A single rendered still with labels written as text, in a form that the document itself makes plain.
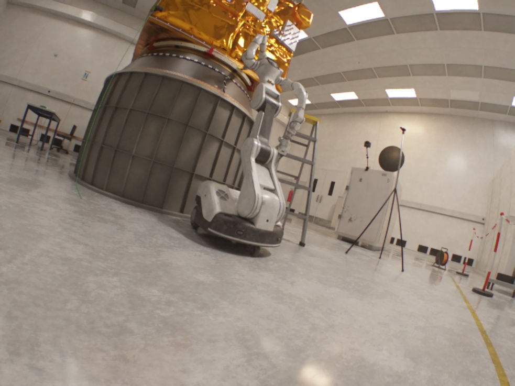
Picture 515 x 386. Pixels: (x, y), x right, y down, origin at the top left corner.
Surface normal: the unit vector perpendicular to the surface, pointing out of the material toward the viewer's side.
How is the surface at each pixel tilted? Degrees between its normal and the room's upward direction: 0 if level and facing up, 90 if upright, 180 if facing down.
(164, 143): 90
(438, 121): 90
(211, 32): 89
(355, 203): 90
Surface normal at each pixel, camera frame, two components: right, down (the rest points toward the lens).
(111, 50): 0.64, 0.17
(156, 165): 0.38, 0.08
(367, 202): -0.71, -0.22
